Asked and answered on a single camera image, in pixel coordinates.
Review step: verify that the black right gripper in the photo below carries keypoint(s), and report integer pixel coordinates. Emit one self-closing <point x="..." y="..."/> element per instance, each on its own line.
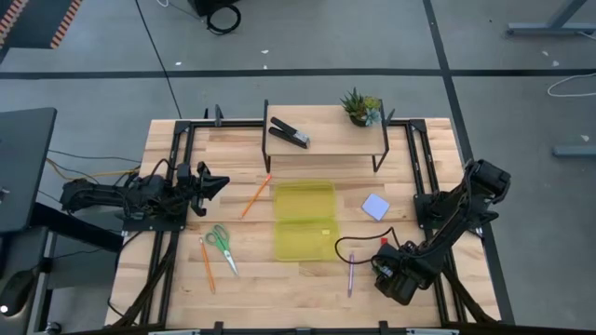
<point x="402" y="288"/>

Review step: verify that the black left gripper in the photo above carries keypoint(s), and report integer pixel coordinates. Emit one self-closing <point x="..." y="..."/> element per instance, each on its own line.
<point x="198" y="191"/>

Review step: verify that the black computer mouse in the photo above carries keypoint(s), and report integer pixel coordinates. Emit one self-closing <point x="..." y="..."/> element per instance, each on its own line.
<point x="16" y="290"/>

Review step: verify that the translucent yellow pencil case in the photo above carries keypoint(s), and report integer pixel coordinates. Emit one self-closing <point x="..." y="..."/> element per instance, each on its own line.
<point x="302" y="205"/>

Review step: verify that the hazard striped floor mat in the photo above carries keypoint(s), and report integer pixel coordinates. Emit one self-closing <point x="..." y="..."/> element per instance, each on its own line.
<point x="37" y="23"/>

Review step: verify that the orange pencil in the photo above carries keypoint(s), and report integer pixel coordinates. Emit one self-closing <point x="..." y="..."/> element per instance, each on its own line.
<point x="256" y="196"/>
<point x="207" y="266"/>

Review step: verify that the dark grey desk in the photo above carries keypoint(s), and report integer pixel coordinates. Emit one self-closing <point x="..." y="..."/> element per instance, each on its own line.
<point x="23" y="167"/>

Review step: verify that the grey metal foot bar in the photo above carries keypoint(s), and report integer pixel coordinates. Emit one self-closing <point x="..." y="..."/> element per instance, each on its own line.
<point x="575" y="151"/>

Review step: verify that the purple pen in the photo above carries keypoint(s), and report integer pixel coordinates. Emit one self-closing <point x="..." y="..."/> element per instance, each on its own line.
<point x="350" y="274"/>

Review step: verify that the black aluminium rig frame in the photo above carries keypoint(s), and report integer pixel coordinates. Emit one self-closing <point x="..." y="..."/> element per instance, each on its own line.
<point x="233" y="124"/>

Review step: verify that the black stapler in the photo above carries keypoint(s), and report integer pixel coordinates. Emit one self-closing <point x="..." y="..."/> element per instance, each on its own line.
<point x="288" y="135"/>

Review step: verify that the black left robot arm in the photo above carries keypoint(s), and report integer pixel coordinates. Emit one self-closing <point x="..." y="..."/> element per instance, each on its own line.
<point x="93" y="193"/>

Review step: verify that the potted succulent plant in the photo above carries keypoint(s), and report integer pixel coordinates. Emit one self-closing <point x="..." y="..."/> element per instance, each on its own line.
<point x="358" y="109"/>

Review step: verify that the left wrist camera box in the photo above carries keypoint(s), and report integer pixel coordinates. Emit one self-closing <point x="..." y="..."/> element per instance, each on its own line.
<point x="183" y="173"/>

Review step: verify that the small wooden riser shelf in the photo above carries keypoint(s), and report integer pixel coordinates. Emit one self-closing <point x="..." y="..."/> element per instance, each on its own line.
<point x="335" y="135"/>

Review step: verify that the black equipment box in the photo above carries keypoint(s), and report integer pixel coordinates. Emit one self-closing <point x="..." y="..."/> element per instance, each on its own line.
<point x="209" y="5"/>

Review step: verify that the lavender sticky note pad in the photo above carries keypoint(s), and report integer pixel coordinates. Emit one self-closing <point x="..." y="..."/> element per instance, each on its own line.
<point x="375" y="207"/>

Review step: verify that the grey metal table base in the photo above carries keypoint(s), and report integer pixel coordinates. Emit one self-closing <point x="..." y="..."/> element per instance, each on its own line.
<point x="549" y="29"/>

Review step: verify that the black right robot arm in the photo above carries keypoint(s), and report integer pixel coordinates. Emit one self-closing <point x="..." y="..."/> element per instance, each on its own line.
<point x="465" y="205"/>

